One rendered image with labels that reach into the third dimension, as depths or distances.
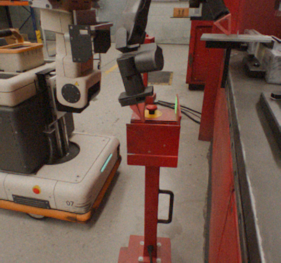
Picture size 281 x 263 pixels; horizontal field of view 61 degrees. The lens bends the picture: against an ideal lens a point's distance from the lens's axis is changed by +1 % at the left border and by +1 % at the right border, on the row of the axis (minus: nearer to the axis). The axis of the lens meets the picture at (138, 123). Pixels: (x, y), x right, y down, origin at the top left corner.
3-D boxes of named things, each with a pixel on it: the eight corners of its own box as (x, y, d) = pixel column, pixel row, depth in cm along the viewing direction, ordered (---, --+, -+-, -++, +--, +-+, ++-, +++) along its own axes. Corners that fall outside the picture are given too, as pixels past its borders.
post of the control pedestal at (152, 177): (144, 246, 111) (145, 145, 87) (156, 247, 110) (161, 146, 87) (143, 257, 106) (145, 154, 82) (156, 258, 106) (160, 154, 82)
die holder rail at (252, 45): (242, 43, 174) (245, 28, 170) (251, 43, 172) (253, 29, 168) (249, 55, 131) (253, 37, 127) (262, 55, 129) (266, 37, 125)
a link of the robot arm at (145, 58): (133, 40, 73) (116, 28, 66) (167, 33, 67) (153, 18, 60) (131, 79, 72) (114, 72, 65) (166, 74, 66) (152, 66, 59)
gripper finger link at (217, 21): (236, 29, 102) (228, 8, 100) (237, 31, 96) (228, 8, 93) (220, 38, 105) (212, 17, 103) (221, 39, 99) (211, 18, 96)
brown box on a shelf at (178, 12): (172, 17, 340) (172, 7, 334) (190, 17, 334) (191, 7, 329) (169, 17, 314) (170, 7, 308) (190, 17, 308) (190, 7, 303)
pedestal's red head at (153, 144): (133, 135, 94) (133, 91, 86) (174, 137, 93) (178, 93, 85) (127, 165, 76) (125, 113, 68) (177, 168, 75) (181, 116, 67)
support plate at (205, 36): (202, 35, 114) (203, 33, 114) (263, 37, 108) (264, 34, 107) (200, 40, 99) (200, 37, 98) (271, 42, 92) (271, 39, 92)
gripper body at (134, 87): (153, 98, 67) (147, 72, 64) (119, 105, 69) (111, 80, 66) (154, 90, 73) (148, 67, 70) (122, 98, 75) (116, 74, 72)
